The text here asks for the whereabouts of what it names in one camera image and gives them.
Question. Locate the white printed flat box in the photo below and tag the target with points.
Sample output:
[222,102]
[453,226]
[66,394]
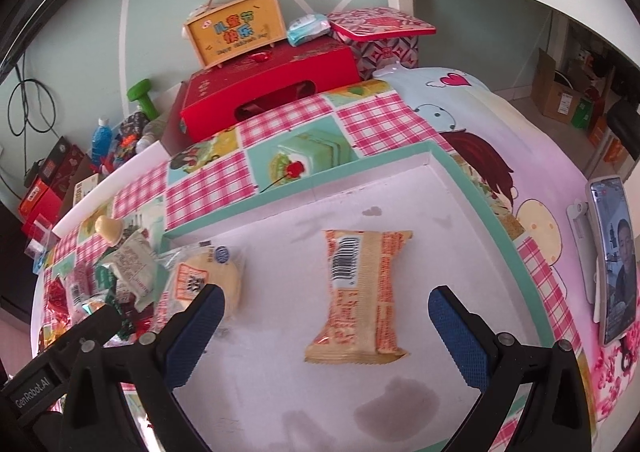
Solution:
[85,188]

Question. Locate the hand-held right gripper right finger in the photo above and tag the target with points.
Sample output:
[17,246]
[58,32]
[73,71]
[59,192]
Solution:
[460,344]

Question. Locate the round bread packet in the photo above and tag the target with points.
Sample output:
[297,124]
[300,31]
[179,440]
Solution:
[210,272]

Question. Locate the white tray with teal rim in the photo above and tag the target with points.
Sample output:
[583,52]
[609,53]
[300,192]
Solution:
[300,232]

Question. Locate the red paper bag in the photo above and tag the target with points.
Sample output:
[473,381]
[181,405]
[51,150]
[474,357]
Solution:
[47,219]

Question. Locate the wet wipes pack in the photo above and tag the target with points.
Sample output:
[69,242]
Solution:
[307,29]

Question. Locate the white and green snack packet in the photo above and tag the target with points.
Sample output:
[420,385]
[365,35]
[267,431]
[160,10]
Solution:
[132,262]

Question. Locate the brown cardboard box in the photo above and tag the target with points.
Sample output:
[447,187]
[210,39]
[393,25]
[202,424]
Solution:
[555,92]

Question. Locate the large red gift box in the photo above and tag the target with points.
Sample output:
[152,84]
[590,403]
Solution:
[280,82]

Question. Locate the orange labelled box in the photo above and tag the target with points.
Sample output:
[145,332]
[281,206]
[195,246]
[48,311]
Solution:
[34,194]

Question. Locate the green dumbbell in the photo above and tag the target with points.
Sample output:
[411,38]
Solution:
[142,99]

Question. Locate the cream heart-shaped jelly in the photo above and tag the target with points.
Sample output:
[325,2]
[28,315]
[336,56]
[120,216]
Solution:
[107,229]

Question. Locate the clear plastic box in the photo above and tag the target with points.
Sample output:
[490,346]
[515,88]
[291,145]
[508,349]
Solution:
[37,237]

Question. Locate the red foil snack packet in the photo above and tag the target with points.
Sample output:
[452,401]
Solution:
[54,304]

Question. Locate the red patterned lidded box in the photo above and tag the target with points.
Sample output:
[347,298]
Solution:
[380,27]

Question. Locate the cartoon printed cloth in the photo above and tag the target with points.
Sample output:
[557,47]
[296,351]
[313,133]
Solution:
[525,147]

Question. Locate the white board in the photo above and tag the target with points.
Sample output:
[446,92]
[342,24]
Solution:
[115,172]

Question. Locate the pink checked cake-print tablecloth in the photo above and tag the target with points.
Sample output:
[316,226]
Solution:
[210,187]

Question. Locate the orange snack packet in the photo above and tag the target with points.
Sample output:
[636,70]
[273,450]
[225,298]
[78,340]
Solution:
[360,297]

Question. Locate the dark patterned toy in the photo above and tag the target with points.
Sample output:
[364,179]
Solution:
[132,127]

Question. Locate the green bag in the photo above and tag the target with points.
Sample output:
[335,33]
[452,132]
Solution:
[582,113]

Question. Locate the smartphone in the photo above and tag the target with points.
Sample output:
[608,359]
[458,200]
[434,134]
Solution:
[617,272]

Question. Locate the red and white snack packet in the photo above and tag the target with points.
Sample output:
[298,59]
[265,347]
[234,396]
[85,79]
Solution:
[77,289]

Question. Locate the blue liquid bottle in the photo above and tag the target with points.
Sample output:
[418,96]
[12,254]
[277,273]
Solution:
[101,142]

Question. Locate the white phone stand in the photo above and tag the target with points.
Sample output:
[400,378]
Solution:
[580,227]

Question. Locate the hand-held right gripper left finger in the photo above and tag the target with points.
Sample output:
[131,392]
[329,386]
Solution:
[195,337]

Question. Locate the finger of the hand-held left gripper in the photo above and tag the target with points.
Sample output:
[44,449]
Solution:
[95,323]

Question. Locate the dark red box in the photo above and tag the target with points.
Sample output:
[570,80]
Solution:
[60,164]

